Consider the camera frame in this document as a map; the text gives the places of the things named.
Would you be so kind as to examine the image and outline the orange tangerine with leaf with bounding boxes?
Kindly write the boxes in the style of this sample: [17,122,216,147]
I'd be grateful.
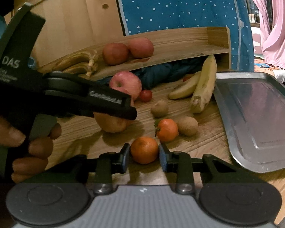
[155,118,179,143]

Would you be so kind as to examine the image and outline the brown kiwi front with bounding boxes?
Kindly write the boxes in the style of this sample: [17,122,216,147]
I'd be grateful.
[177,116,198,136]

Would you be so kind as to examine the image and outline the brown kiwi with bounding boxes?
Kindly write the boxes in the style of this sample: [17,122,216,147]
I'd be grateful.
[151,100,169,118]
[177,116,198,136]

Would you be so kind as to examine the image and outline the yellowish red apple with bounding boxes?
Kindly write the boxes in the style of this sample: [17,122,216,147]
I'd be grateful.
[93,112,133,133]

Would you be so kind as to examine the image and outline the red pink apple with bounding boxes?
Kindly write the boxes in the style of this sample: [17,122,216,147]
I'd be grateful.
[109,71,142,100]

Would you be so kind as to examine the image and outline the red cherry tomato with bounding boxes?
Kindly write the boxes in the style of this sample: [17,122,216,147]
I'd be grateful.
[138,89,153,102]

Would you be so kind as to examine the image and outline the short curved yellow banana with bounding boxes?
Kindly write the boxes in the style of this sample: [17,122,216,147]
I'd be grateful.
[168,71,201,99]

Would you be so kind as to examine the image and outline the long yellow banana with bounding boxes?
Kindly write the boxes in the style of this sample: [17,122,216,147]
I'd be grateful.
[190,55,217,114]

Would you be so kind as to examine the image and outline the person's left hand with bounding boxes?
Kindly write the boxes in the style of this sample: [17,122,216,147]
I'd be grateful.
[0,116,62,183]

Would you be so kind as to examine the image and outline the upper shelf banana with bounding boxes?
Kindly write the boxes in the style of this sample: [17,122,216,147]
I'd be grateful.
[52,50,98,71]

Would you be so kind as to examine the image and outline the left shelf apple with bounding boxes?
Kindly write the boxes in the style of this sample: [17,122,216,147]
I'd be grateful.
[102,43,129,65]

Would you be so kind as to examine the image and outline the shelf apple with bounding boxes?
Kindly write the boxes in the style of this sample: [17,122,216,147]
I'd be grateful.
[128,37,154,59]
[102,43,129,65]

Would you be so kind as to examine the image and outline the wooden board panel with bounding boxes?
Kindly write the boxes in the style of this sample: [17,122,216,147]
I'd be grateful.
[13,0,124,67]

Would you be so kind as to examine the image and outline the right shelf apple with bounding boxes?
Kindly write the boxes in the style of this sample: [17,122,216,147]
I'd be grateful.
[128,37,154,59]

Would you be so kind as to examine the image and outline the metal tray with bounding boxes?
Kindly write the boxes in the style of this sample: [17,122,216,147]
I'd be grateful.
[214,72,285,173]

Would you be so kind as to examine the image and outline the wooden desk shelf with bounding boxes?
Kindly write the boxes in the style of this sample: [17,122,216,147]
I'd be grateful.
[36,26,232,82]

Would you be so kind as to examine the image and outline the blue starry fabric wardrobe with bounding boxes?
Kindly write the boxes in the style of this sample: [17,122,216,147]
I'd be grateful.
[116,0,254,72]

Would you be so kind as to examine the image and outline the pink curtain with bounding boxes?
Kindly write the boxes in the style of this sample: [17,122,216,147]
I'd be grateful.
[253,0,285,70]

